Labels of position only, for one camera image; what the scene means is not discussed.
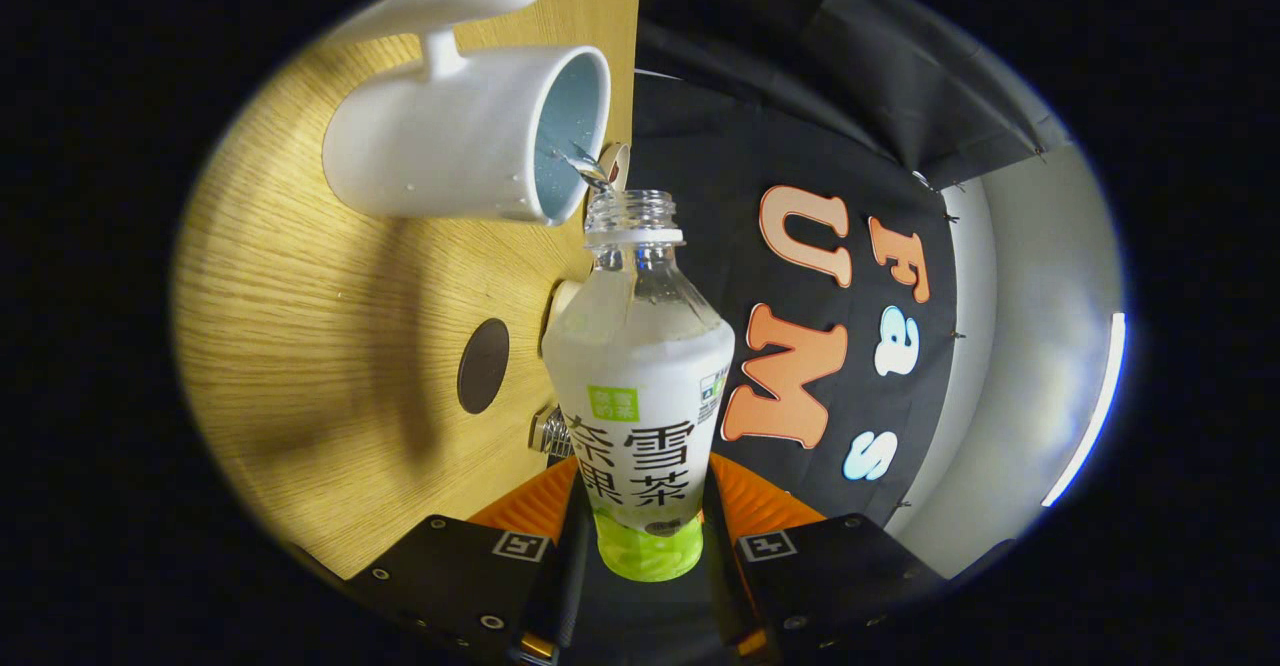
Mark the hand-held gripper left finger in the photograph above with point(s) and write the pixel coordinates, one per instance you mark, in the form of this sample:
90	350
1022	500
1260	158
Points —
450	576

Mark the clear juice bottle white label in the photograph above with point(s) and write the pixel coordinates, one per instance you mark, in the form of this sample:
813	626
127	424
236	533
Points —
640	366

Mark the white toaster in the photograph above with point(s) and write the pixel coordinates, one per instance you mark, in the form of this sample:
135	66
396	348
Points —
560	306

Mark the black backdrop cloth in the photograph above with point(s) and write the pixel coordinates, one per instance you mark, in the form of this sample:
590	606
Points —
720	166

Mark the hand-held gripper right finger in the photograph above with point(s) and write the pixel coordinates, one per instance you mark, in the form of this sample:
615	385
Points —
840	574

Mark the wooden table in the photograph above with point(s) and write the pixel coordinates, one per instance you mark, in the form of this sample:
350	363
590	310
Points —
320	346

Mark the dark round coaster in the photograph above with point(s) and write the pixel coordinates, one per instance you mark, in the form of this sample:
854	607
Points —
484	366

